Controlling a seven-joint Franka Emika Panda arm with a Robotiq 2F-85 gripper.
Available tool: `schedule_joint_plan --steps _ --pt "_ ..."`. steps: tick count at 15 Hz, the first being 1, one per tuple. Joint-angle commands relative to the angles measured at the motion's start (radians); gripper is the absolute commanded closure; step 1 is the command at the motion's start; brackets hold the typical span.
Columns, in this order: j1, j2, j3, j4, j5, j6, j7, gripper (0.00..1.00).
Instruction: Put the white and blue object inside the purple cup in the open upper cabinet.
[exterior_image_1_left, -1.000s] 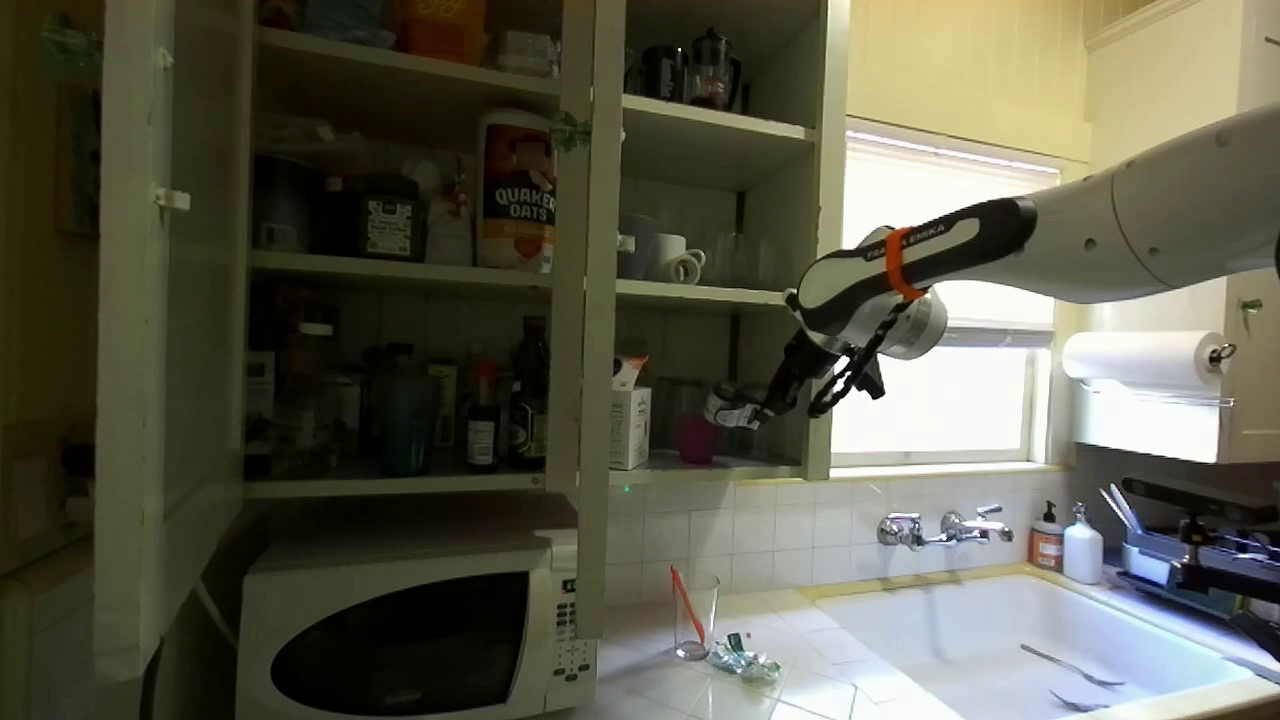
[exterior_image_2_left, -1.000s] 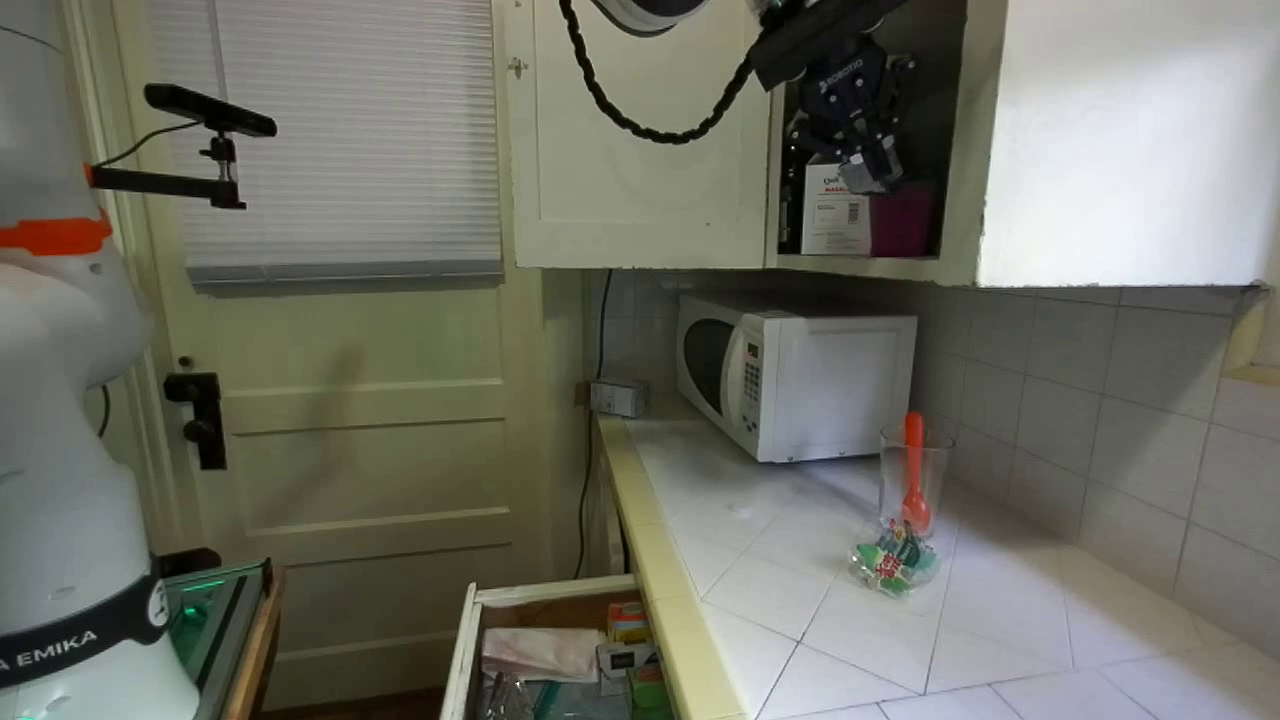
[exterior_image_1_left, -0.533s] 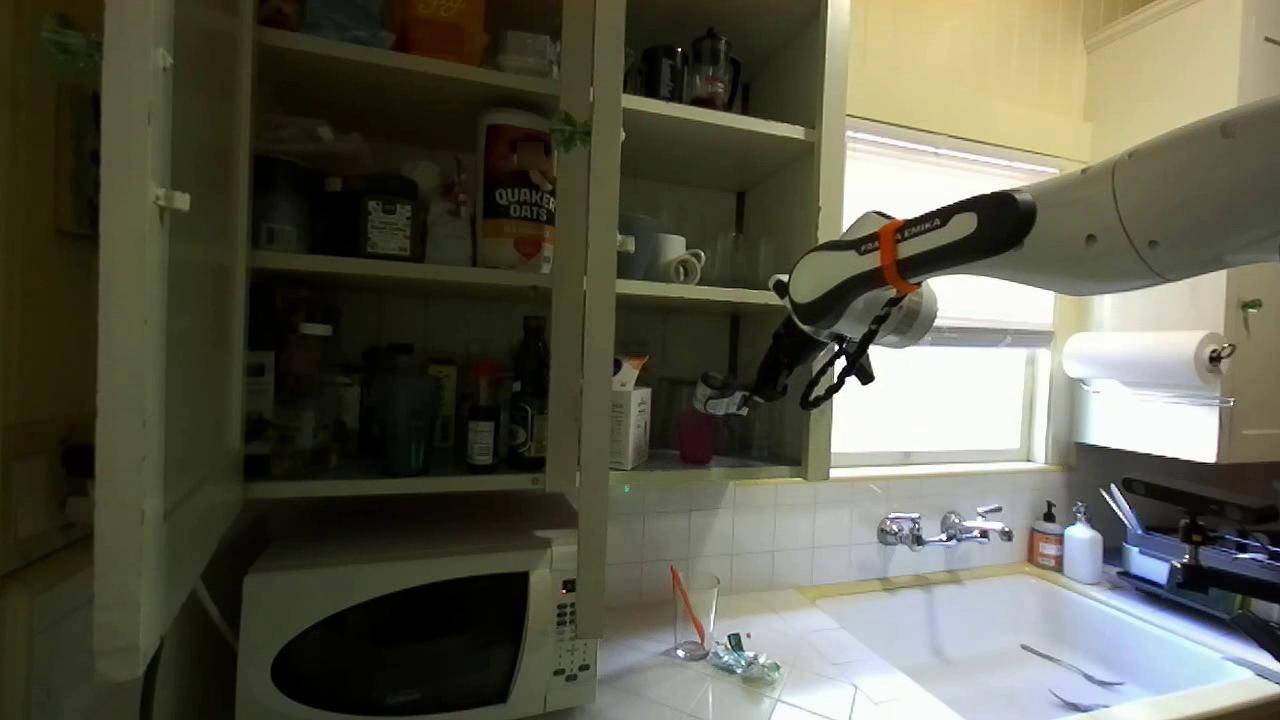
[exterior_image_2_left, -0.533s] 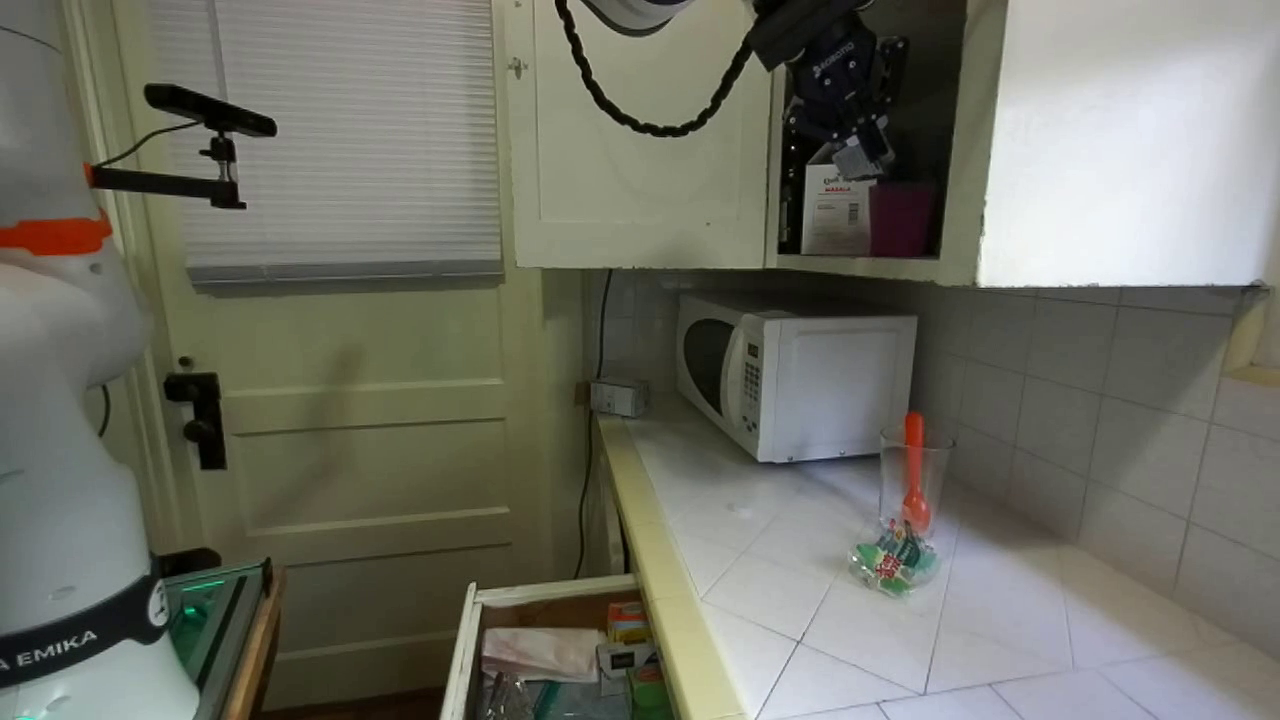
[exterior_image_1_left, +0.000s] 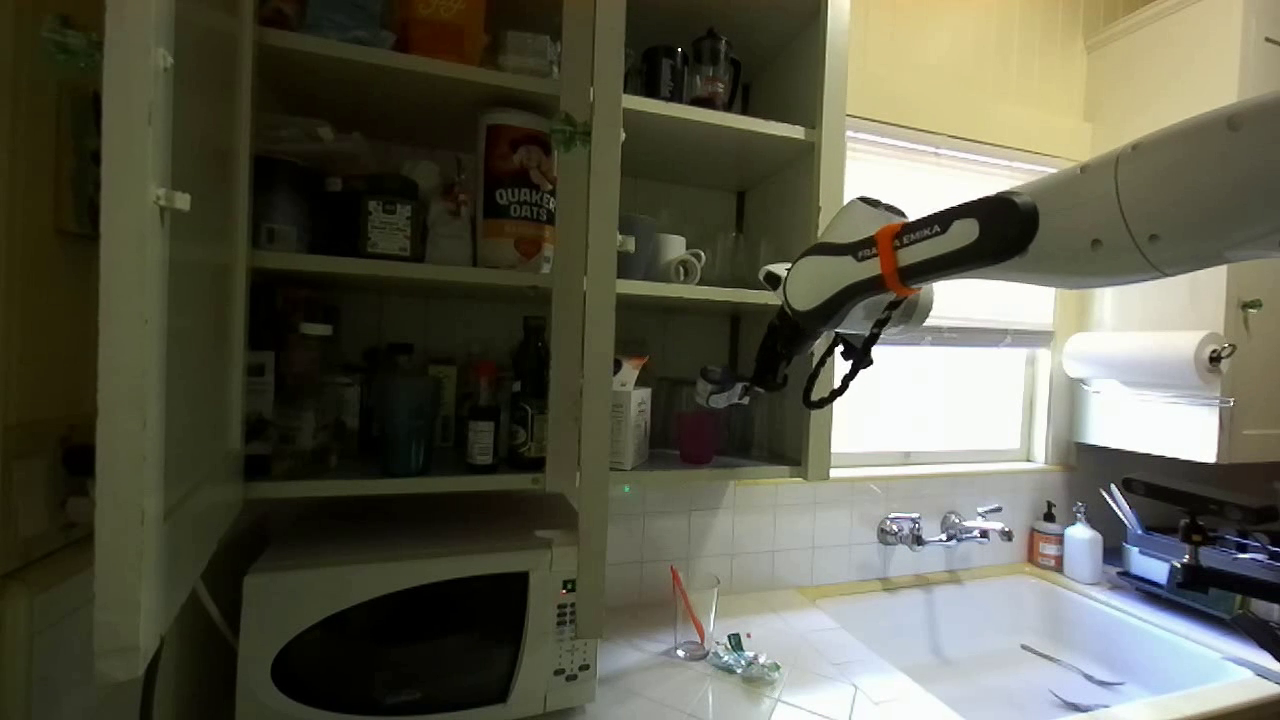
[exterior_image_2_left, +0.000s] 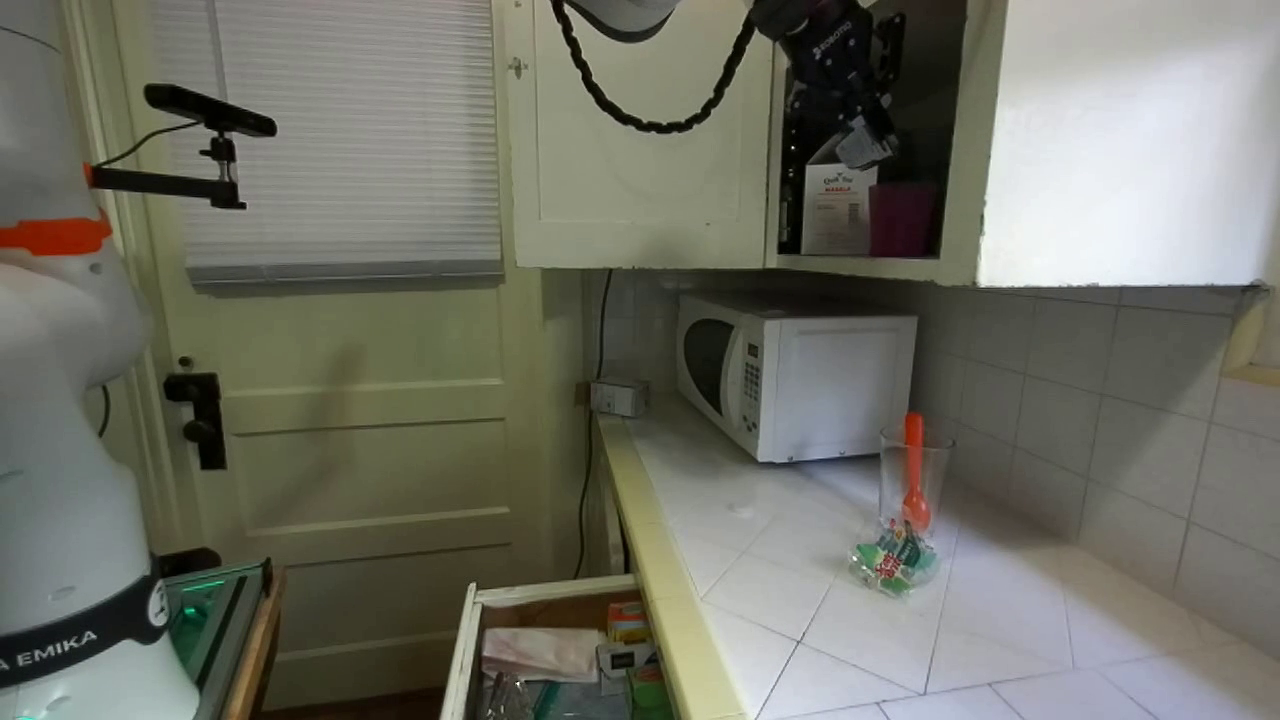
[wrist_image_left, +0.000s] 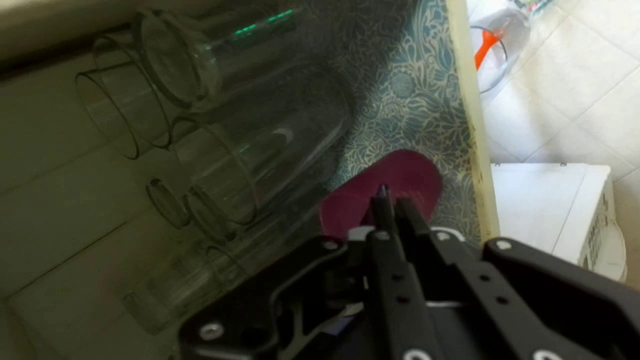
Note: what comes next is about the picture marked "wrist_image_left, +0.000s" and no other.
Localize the purple cup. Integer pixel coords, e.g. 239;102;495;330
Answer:
317;149;443;241

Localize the teal floral shelf liner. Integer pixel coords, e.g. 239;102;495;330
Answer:
327;0;484;245

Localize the large clear drinking glass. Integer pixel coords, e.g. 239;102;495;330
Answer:
170;83;355;233

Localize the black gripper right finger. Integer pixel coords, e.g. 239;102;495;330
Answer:
395;196;535;360

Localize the clear glass with green print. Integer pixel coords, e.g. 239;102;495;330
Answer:
134;5;305;110

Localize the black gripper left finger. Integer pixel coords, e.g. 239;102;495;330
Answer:
367;184;430;360

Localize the clear cup with orange utensil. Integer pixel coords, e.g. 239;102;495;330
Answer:
467;5;533;96

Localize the small clear glass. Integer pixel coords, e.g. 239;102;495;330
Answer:
144;175;196;233

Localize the white upper cabinet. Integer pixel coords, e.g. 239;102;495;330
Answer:
0;0;501;360

